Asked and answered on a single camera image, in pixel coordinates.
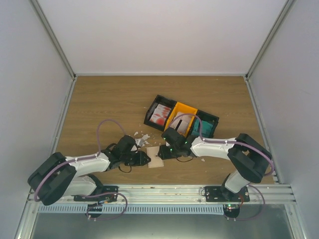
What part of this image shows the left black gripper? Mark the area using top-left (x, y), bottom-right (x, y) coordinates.
top-left (121, 150), bottom-right (151, 166)

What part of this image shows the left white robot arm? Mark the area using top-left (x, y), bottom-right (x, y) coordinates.
top-left (27, 135), bottom-right (151, 206)

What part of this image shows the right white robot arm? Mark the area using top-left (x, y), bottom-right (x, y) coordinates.
top-left (158, 127), bottom-right (274, 202)

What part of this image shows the white patterned card stack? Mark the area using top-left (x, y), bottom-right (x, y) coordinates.
top-left (170, 112), bottom-right (192, 134)

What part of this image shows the orange card bin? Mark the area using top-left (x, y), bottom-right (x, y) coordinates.
top-left (164, 102), bottom-right (198, 136)

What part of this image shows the teal card stack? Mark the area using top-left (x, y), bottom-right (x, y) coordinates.
top-left (191, 119), bottom-right (213, 138)

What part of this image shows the left black card bin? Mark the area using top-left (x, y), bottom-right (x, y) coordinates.
top-left (144, 95), bottom-right (177, 131)

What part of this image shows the black card bin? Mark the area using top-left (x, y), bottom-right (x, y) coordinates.
top-left (187, 110), bottom-right (219, 138)
top-left (144, 95), bottom-right (177, 131)

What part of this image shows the red card stack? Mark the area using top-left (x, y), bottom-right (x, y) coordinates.
top-left (149, 104), bottom-right (171, 126)

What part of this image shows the right black card bin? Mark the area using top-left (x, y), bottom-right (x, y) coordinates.
top-left (187, 110), bottom-right (219, 138)

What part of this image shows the aluminium front rail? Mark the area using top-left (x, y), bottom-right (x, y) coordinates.
top-left (27, 183), bottom-right (297, 204)

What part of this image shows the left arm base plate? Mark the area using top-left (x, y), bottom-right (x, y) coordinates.
top-left (73, 185), bottom-right (119, 221)

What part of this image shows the slotted cable duct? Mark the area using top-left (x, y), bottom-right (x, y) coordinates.
top-left (38, 204), bottom-right (224, 215)

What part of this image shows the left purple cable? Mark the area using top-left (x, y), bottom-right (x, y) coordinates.
top-left (33, 119), bottom-right (128, 202)

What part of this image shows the purple cable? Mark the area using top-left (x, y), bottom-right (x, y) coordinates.
top-left (33, 119), bottom-right (128, 202)
top-left (170, 114), bottom-right (275, 179)

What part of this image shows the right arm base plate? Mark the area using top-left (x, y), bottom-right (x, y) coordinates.
top-left (200, 186), bottom-right (250, 219)

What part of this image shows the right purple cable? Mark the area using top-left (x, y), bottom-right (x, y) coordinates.
top-left (170, 114), bottom-right (275, 179)

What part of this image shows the left aluminium frame post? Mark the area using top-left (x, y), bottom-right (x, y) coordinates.
top-left (29, 0), bottom-right (76, 81)

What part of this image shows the aluminium frame post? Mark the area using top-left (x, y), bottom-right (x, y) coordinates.
top-left (29, 0), bottom-right (76, 81)
top-left (244, 0), bottom-right (296, 81)

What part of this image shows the right aluminium frame post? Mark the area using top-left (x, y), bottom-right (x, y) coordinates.
top-left (244, 0), bottom-right (296, 81)

